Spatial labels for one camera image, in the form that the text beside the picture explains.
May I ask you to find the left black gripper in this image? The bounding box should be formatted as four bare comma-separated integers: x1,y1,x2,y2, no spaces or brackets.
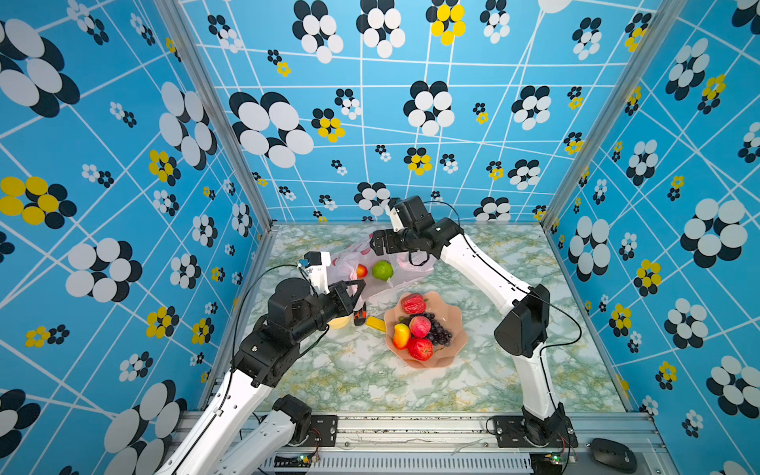
291,276,366,346

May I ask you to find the pink plastic bag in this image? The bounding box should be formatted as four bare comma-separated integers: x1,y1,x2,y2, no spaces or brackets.
328,236,437,308

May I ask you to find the green kiwi half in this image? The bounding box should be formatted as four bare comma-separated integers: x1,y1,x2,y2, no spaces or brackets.
372,260,394,282

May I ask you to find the pink peach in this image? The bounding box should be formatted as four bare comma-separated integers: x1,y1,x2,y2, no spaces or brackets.
409,315,431,338

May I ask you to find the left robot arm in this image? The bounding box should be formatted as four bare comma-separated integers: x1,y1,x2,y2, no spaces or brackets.
158,277,365,474

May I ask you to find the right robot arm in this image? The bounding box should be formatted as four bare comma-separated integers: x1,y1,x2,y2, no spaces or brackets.
370,196,574,448

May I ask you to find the yellow round sponge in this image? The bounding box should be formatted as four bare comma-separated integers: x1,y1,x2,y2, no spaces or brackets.
329,316,353,330

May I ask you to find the yellow flat piece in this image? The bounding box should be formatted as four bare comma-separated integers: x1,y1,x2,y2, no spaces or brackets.
365,317,387,333

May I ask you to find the red strawberry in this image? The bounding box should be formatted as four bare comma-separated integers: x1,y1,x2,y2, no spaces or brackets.
401,293,428,316

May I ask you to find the small yellow red mango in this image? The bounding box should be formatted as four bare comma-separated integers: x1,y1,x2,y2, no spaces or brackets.
392,324,411,350

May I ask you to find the pink scalloped fruit plate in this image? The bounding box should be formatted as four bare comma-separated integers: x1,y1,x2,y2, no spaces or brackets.
383,292,469,369

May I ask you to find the red apple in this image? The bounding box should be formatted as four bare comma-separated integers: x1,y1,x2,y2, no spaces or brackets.
407,338,435,361

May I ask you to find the dark purple grape bunch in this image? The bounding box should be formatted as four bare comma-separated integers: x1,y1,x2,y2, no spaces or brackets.
424,313,452,346

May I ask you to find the left green circuit board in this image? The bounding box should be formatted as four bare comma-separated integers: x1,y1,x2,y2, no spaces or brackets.
273,452,320,469

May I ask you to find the green circuit board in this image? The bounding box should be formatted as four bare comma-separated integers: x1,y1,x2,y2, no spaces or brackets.
273,452,320,469
530,453,564,475

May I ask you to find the right green circuit board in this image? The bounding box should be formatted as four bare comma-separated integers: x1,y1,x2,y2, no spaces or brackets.
530,453,564,475

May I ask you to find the black computer mouse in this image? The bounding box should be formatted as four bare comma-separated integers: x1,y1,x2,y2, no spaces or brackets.
589,437,638,474

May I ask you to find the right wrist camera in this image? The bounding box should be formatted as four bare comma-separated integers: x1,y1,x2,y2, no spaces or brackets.
388,204,407,232

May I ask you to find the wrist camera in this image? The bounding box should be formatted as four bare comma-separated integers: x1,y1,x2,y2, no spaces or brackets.
298,251,332,294
388,204,407,232

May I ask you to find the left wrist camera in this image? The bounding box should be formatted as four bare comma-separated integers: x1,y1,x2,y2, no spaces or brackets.
298,251,332,294

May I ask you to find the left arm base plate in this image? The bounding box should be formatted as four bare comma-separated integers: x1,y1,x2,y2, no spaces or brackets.
255,414,340,448

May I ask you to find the aluminium front rail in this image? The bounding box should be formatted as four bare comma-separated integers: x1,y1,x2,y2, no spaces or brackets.
236,413,677,474

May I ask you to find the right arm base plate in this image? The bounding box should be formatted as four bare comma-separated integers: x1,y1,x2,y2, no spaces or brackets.
486,413,578,449

